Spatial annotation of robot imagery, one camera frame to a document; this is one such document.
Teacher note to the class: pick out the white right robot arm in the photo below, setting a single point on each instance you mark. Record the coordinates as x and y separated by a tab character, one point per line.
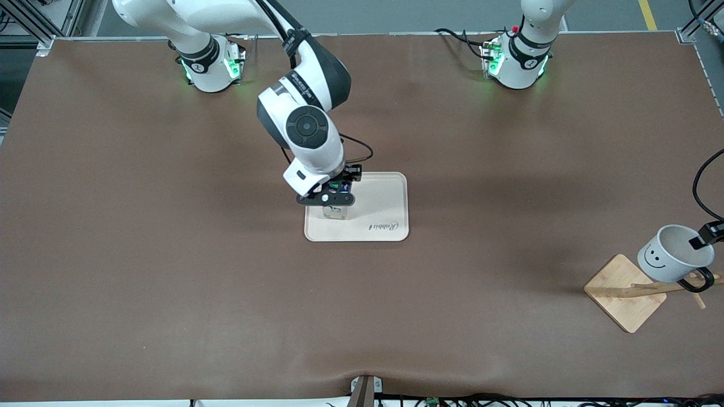
305	96

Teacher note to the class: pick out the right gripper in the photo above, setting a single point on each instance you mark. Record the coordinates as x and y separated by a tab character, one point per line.
352	172

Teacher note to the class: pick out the wooden cup rack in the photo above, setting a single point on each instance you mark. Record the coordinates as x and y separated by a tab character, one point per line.
625	299

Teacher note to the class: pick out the cream rabbit print tray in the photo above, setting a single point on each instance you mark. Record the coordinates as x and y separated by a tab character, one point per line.
379	203

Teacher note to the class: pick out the grey smiley face cup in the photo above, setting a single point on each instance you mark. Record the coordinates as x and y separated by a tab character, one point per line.
667	260

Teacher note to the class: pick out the metal clamp bracket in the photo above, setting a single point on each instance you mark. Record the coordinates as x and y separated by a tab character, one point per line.
365	393

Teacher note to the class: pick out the aluminium frame profile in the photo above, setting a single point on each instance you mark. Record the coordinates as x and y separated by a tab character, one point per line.
34	20
698	22

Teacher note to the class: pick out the brown table mat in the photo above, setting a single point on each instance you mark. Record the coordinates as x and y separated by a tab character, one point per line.
169	254

